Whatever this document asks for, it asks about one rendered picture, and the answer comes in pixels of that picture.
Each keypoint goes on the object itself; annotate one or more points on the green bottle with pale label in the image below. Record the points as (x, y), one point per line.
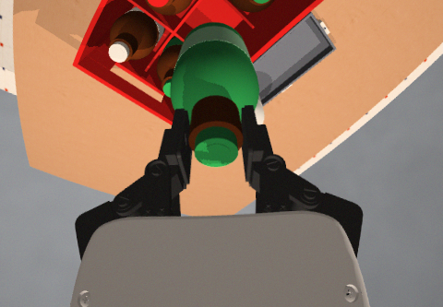
(213, 79)

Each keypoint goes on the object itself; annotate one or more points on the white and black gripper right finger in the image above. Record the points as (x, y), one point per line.
(278, 189)

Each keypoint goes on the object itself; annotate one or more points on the cream bottle with grey label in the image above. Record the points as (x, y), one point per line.
(260, 112)

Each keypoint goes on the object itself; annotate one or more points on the dark grey tray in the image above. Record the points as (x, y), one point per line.
(305, 47)

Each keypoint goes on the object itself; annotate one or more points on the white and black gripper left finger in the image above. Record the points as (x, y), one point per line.
(156, 193)

